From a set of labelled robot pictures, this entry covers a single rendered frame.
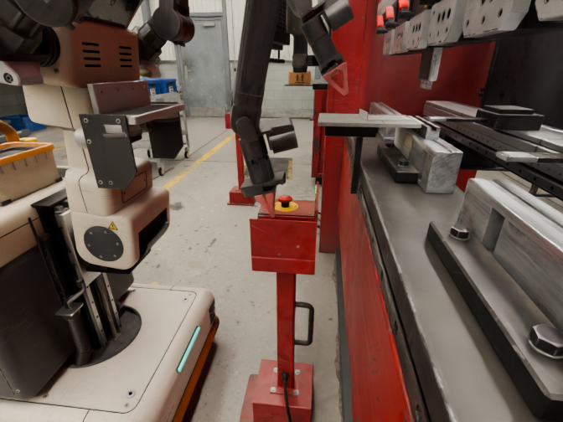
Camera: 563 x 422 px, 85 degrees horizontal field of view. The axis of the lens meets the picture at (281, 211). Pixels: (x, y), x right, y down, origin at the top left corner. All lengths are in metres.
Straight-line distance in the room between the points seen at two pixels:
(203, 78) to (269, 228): 7.64
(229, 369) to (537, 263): 1.22
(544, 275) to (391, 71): 1.50
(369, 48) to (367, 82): 0.16
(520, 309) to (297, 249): 0.47
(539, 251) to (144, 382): 1.02
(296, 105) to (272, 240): 7.22
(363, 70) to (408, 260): 1.41
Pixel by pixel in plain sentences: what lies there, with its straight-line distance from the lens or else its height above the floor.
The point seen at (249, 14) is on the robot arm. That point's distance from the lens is 0.60.
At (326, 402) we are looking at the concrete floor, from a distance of 1.36.
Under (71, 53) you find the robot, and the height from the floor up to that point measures 1.16.
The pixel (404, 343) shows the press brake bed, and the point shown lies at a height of 0.81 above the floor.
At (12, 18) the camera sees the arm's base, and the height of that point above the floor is 1.20.
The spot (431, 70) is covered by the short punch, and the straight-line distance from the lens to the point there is 0.92.
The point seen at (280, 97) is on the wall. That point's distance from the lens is 7.91.
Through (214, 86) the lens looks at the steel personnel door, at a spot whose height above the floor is 0.72.
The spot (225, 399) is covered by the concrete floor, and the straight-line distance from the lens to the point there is 1.37.
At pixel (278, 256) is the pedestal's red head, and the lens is 0.77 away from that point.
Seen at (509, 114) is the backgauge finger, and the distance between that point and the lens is 1.01.
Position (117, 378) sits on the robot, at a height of 0.28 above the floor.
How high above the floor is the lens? 1.13
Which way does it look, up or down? 25 degrees down
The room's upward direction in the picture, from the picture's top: straight up
